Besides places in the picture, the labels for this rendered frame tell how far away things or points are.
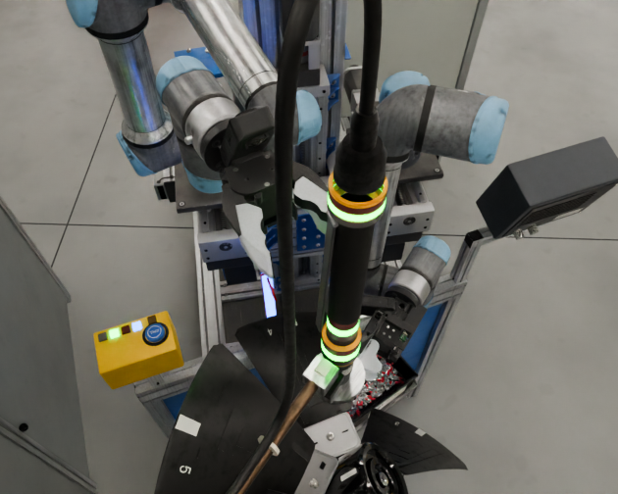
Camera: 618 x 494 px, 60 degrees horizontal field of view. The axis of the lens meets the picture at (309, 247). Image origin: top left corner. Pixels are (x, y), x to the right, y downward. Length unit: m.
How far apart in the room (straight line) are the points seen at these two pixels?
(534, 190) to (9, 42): 3.64
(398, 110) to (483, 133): 0.15
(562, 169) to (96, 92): 2.87
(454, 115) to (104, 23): 0.62
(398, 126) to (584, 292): 1.91
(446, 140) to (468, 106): 0.07
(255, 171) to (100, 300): 2.05
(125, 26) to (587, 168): 0.99
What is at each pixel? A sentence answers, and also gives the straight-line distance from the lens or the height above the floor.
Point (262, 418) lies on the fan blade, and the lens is 0.78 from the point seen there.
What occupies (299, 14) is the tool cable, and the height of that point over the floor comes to 1.99.
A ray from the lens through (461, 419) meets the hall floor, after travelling 2.29.
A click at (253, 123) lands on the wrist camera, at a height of 1.74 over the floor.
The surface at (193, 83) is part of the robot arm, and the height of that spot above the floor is 1.68.
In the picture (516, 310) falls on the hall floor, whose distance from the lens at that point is 2.58.
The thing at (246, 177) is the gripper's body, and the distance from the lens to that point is 0.60.
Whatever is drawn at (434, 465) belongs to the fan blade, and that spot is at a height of 1.04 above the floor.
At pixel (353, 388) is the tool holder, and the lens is 0.69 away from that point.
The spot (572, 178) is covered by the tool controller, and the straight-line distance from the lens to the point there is 1.32.
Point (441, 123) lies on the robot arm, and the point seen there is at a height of 1.49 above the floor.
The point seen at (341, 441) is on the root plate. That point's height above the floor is 1.19.
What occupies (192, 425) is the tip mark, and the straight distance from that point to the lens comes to 0.73.
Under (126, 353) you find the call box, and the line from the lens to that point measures 1.20.
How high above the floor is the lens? 2.11
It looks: 54 degrees down
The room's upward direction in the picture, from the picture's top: straight up
